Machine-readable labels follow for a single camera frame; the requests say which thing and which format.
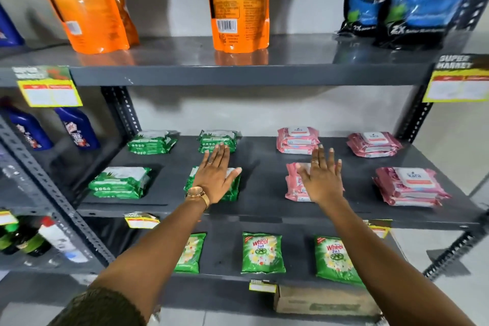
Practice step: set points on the person's right thumb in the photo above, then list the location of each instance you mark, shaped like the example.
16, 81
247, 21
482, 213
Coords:
303, 171

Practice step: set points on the person's left thumb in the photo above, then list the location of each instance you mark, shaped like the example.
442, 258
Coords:
233, 175

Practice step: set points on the person's right middle finger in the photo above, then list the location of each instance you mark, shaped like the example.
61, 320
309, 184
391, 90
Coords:
323, 157

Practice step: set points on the person's right forearm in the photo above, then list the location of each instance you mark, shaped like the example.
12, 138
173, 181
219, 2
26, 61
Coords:
382, 260

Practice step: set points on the dark bottle yellow label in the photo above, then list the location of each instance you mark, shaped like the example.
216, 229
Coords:
32, 243

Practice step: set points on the person's right little finger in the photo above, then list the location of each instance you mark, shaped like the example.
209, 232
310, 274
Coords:
338, 168

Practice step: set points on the green wet wipes pack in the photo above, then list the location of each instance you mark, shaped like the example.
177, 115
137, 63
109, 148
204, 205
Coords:
152, 142
120, 183
233, 190
214, 137

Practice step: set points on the large blue black detergent pouch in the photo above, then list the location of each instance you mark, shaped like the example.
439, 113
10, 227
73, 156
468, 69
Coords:
428, 5

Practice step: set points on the large orange refill pouch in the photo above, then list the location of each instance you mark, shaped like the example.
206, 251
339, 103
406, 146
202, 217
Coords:
88, 1

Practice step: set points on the grey metal shelf rack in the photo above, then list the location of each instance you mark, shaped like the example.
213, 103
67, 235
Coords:
267, 74

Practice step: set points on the person's left forearm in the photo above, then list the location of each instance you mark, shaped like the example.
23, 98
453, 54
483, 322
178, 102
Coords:
160, 249

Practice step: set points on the blue cleaner bottle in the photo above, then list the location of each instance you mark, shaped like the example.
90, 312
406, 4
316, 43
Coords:
28, 129
78, 129

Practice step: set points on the yellow shelf price label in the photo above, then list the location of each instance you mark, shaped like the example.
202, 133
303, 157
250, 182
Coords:
458, 83
49, 89

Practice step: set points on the white bottle red cap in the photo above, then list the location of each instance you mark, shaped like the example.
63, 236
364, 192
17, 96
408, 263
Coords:
61, 239

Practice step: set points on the green detergent powder packet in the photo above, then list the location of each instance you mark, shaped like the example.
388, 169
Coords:
191, 255
334, 260
263, 254

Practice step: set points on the brown cardboard box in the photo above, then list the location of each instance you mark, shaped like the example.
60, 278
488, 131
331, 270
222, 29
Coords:
324, 301

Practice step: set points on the gold wrist watch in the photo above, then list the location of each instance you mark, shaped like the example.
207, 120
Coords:
198, 194

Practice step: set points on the person's left hand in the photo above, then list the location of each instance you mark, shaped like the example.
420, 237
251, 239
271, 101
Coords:
214, 180

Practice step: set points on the green knitted sleeve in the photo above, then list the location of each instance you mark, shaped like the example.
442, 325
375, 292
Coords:
99, 308

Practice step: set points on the person's right hand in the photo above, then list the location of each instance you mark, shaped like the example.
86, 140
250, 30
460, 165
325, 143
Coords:
324, 184

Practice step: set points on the small yellow price label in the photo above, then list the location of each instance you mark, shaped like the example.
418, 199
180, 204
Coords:
263, 286
380, 229
7, 218
141, 220

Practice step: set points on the pink wet wipes pack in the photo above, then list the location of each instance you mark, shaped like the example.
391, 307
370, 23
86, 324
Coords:
374, 144
294, 186
298, 140
410, 186

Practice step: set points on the grey slotted side rack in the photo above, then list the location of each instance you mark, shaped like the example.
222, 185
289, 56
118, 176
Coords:
57, 199

